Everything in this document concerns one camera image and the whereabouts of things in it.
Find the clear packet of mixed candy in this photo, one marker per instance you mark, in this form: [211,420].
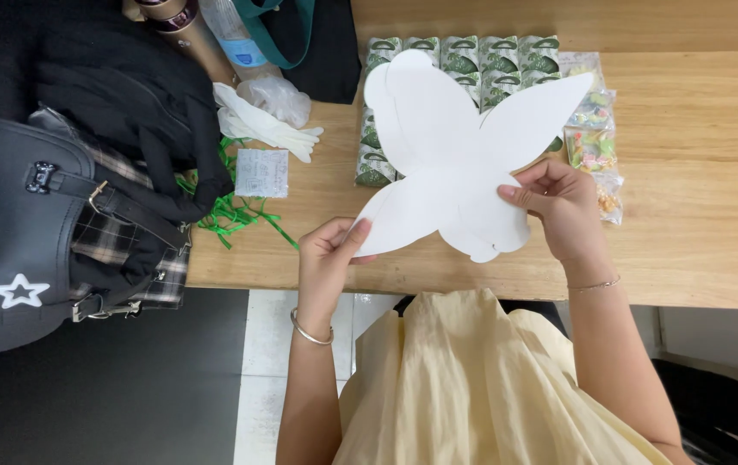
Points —
[592,150]

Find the small white printed packet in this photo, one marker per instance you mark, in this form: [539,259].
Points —
[262,173]

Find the white cardboard box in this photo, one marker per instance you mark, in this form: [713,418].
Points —
[440,148]

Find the pale yellow dress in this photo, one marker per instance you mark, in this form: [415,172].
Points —
[466,387]

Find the black white plaid cloth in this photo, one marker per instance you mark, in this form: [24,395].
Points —
[107,239]

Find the black bag with white stars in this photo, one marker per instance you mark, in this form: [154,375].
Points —
[7,245]

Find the clear plastic water bottle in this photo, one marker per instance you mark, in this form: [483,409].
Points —
[234,39]

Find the clear packet of yellow candy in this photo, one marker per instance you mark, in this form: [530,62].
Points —
[581,64]

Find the clear plastic bag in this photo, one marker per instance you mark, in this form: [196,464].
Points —
[276,98]

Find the clear packet of orange candy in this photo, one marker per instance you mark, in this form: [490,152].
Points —
[609,199]

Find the silver bangle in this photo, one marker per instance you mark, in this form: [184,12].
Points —
[309,336]

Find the clear packet of green candy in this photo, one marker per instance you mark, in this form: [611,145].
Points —
[595,108]

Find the group of green leaf boxes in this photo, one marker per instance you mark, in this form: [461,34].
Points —
[501,61]

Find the black jacket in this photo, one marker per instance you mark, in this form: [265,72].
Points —
[98,71]

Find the gold thermos bottle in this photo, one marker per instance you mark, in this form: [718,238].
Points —
[185,29]

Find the bunch of green ribbons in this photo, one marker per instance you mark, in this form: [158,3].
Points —
[233,216]

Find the dark furniture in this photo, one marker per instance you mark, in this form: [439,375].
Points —
[724,413]

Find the white latex glove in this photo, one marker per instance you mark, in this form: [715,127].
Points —
[259,113]
[265,139]

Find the person's left hand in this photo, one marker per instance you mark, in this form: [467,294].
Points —
[320,271]

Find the person's right hand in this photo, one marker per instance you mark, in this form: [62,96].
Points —
[569,219]

